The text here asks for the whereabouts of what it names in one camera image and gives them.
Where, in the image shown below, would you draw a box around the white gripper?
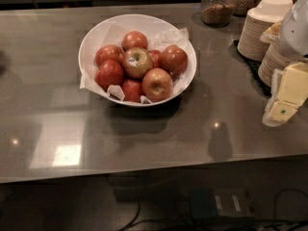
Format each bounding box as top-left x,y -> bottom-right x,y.
260,0 -> 308,127

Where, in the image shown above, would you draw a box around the yellowish apple with sticker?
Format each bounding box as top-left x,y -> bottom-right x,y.
122,47 -> 153,80

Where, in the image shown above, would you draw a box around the red apple right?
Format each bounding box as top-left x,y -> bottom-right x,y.
161,45 -> 188,76

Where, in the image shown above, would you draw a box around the red-yellow apple front right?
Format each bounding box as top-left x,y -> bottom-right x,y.
142,68 -> 173,102

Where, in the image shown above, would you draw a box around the small red apple centre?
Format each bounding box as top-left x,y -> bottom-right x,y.
148,50 -> 161,68

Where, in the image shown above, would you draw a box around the white ceramic bowl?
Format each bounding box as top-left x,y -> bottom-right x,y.
77,13 -> 198,108

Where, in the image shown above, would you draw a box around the red apple back centre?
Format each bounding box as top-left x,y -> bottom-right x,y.
121,31 -> 148,51

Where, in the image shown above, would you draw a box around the red apple front centre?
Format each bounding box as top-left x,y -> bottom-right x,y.
121,79 -> 143,103

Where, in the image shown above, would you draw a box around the red apple front left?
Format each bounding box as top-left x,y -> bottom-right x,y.
94,60 -> 124,90

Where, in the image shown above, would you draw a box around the red apple back left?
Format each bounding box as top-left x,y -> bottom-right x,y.
95,44 -> 124,65

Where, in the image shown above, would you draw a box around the front stack paper plates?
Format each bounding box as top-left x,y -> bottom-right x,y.
258,43 -> 291,87

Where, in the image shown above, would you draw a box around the stack paper plates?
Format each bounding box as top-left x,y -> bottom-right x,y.
237,8 -> 281,62
258,43 -> 291,87

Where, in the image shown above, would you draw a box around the black tray mat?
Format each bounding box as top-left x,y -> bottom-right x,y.
233,39 -> 271,97

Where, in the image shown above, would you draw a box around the rear stack paper plates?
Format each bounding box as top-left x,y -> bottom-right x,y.
237,8 -> 281,62

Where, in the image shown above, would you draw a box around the white paper bowls stack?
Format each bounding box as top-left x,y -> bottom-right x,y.
250,0 -> 293,22

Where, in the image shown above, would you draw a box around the glass jar with nuts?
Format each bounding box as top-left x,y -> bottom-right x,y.
200,0 -> 239,27

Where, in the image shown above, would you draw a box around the dark box on floor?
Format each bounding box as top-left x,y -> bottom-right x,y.
189,188 -> 254,219

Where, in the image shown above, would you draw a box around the black floor cable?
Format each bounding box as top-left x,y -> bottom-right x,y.
116,188 -> 308,231

